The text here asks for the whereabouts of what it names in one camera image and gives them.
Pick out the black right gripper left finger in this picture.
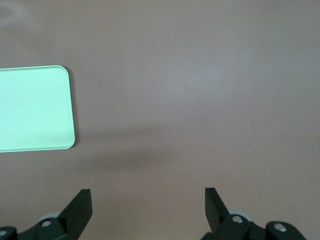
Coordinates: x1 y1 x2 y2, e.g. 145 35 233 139
0 188 93 240

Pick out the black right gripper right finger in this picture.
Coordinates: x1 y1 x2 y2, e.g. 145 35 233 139
204 187 309 240

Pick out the light green rectangular tray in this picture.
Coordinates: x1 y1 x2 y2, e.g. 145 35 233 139
0 65 76 154

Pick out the brown table cover mat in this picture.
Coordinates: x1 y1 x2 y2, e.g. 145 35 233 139
0 0 320 240

